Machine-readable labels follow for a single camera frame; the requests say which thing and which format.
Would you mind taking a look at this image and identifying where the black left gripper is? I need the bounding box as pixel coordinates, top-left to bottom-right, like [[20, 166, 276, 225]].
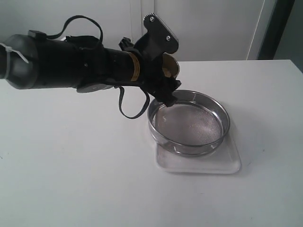
[[119, 33, 181, 106]]

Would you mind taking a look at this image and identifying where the stainless steel cup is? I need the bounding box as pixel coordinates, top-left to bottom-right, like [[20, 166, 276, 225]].
[[162, 53, 180, 79]]

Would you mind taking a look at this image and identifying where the round steel mesh sieve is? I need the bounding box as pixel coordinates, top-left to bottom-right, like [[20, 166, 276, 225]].
[[147, 90, 231, 157]]

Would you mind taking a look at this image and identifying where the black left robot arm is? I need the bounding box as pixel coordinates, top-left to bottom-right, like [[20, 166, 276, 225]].
[[0, 31, 181, 106]]

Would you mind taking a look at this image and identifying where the clear plastic tray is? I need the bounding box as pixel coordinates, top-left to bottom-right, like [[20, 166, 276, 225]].
[[156, 135, 241, 175]]

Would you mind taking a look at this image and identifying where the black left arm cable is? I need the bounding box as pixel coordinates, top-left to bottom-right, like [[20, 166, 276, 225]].
[[117, 85, 150, 120]]

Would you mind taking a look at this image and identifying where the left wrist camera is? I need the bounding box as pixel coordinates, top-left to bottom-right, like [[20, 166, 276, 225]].
[[143, 13, 179, 54]]

